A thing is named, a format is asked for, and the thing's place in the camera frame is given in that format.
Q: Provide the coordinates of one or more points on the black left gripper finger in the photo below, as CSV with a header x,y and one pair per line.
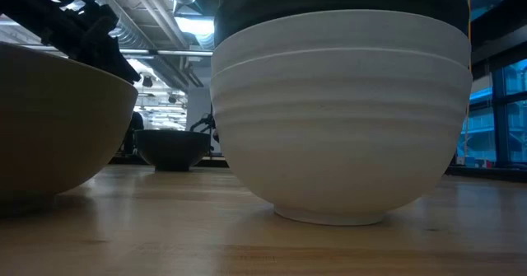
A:
x,y
107,49

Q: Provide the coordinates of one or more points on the small black bowl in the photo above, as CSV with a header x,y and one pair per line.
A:
x,y
171,148

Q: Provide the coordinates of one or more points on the white bowl with plain rim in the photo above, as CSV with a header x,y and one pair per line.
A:
x,y
341,33

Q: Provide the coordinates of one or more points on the large white ridged bowl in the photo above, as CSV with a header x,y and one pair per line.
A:
x,y
341,144

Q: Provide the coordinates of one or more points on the black background robot arm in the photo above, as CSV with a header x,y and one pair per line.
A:
x,y
206,123

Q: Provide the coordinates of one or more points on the black hanging ceiling lamp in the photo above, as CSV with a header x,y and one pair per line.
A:
x,y
172,99
147,81

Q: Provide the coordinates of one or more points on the person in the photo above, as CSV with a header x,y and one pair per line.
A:
x,y
136,121

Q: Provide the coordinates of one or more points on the tan ceramic bowl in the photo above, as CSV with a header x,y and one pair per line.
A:
x,y
53,127

